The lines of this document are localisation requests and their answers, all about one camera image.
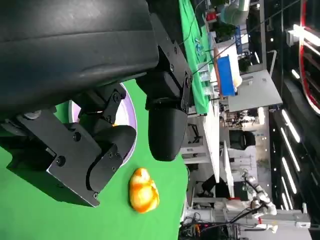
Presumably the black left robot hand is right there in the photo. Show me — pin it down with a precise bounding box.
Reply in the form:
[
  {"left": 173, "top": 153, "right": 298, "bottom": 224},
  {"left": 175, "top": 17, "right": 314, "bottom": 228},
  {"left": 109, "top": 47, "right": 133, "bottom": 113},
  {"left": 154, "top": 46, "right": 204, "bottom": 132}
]
[{"left": 0, "top": 0, "right": 195, "bottom": 208}]

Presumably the lilac plate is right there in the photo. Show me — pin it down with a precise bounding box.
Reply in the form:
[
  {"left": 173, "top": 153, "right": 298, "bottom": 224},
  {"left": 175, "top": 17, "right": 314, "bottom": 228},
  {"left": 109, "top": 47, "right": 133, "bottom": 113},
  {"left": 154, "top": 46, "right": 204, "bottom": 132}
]
[{"left": 68, "top": 83, "right": 138, "bottom": 167}]

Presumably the green cloth on workshop table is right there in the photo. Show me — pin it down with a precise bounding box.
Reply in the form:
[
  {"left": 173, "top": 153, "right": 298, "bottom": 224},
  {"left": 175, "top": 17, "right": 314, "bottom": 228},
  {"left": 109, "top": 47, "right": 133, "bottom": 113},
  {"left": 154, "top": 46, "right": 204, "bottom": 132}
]
[{"left": 178, "top": 0, "right": 211, "bottom": 116}]

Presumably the dark green potted plant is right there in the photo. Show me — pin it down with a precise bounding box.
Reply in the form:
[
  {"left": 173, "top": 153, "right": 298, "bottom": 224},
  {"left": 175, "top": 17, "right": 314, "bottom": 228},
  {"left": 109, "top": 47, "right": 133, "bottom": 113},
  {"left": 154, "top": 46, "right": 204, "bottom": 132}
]
[{"left": 214, "top": 22, "right": 237, "bottom": 41}]

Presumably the blue box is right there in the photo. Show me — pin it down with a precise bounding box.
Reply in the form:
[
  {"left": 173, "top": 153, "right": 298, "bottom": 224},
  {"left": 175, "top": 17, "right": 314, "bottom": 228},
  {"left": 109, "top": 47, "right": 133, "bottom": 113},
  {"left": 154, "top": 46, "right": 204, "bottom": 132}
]
[{"left": 216, "top": 55, "right": 237, "bottom": 97}]

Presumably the orange white toy bread roll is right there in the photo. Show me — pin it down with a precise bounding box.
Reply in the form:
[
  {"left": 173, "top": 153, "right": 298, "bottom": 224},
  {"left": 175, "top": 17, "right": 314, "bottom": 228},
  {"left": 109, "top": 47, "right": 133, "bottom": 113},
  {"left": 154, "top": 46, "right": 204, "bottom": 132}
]
[{"left": 128, "top": 167, "right": 160, "bottom": 214}]

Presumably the long white table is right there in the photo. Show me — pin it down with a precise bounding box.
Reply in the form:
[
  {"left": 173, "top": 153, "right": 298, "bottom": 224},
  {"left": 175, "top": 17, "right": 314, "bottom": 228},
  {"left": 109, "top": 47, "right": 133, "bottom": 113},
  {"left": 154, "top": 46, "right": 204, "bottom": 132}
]
[{"left": 202, "top": 109, "right": 221, "bottom": 183}]

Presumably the grey desk top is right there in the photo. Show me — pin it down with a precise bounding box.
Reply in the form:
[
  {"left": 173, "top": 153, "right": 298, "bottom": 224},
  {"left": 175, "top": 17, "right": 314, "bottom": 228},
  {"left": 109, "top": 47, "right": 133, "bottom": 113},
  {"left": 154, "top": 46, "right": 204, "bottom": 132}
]
[{"left": 227, "top": 69, "right": 284, "bottom": 113}]

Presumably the black office chair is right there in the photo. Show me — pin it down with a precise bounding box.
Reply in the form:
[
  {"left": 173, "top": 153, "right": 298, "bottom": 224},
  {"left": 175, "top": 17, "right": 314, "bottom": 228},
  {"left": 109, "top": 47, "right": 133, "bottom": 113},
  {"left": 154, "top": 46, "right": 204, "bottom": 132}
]
[{"left": 228, "top": 129, "right": 257, "bottom": 151}]

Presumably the red curved frame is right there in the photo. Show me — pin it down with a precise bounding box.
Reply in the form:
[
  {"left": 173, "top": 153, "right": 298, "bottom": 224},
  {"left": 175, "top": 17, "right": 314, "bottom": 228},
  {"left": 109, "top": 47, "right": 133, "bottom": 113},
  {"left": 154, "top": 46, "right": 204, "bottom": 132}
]
[{"left": 298, "top": 0, "right": 320, "bottom": 116}]

